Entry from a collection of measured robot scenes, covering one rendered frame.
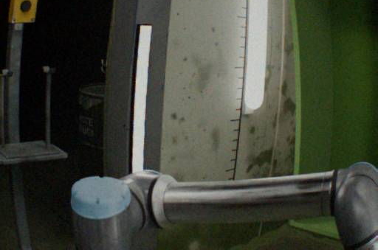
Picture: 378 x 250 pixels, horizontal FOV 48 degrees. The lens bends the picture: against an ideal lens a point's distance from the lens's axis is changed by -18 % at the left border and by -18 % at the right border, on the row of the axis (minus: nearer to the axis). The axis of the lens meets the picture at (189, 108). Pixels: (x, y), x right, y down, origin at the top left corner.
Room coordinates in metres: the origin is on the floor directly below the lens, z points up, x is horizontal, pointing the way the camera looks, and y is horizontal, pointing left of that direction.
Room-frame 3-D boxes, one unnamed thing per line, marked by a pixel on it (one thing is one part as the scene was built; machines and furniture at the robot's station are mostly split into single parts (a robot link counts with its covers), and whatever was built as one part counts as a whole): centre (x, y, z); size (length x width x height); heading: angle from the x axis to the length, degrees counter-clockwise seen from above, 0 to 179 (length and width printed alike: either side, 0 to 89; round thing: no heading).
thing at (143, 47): (1.94, 0.20, 0.96); 0.06 x 0.02 x 0.63; 134
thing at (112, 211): (1.06, 0.19, 0.83); 0.17 x 0.15 x 0.18; 155
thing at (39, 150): (1.65, 0.62, 0.95); 0.26 x 0.15 x 0.32; 134
